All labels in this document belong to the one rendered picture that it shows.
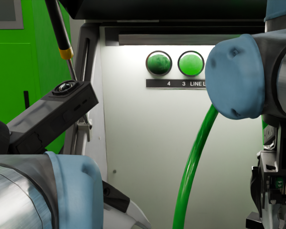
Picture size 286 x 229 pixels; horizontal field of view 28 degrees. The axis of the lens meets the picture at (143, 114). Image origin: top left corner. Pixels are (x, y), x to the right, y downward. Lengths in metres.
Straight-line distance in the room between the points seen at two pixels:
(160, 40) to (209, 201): 0.36
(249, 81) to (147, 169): 0.69
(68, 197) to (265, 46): 0.25
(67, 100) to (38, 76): 2.82
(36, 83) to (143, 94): 2.32
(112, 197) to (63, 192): 0.22
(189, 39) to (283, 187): 0.39
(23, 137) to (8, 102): 2.96
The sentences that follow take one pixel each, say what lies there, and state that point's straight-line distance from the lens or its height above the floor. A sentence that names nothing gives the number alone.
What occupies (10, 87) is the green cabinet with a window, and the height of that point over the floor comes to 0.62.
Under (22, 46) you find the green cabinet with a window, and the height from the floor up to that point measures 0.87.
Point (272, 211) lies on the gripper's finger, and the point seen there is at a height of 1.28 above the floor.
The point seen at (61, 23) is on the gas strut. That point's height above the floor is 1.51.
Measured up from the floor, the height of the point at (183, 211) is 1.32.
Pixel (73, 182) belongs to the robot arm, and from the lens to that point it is 0.34.
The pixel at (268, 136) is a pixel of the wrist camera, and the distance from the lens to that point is 0.81.
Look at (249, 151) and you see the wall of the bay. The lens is 1.13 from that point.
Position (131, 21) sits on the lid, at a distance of 1.08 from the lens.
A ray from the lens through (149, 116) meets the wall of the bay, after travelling 1.11.
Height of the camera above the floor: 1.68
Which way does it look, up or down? 21 degrees down
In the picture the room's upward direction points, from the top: 2 degrees counter-clockwise
